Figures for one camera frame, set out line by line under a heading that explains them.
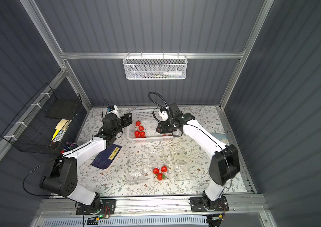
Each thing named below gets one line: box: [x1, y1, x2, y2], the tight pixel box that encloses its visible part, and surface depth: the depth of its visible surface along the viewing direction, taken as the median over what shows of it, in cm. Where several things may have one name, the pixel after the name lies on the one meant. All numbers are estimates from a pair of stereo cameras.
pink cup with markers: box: [63, 141, 79, 151], surface depth 84 cm
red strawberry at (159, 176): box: [156, 173, 163, 181], surface depth 84 cm
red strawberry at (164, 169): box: [160, 165, 168, 173], surface depth 86 cm
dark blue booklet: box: [90, 143, 123, 173], surface depth 91 cm
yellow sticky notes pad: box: [51, 118, 69, 142], surface depth 75 cm
